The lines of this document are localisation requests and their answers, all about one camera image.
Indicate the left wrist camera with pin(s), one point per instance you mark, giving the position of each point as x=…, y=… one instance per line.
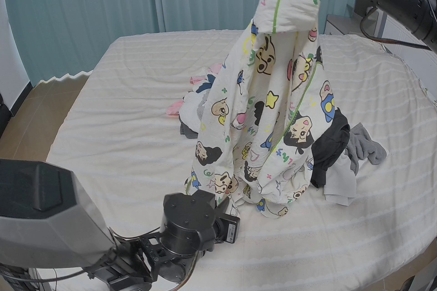
x=232, y=230

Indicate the bed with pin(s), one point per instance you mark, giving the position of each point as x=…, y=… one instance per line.
x=136, y=146

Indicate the pile of clothes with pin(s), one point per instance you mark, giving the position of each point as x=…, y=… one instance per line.
x=193, y=109

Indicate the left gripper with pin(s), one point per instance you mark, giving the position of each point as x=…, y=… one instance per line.
x=209, y=235

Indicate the grey bedside table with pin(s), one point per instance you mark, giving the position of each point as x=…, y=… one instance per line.
x=339, y=23

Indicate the black garment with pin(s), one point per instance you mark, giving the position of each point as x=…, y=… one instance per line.
x=331, y=146

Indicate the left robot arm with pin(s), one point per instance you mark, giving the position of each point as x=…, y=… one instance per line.
x=41, y=214

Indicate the black padded chair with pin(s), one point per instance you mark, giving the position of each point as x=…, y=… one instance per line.
x=4, y=112

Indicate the white printed pyjama top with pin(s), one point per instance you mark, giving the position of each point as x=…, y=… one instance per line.
x=266, y=112

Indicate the grey garment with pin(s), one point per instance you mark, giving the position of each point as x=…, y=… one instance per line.
x=365, y=143

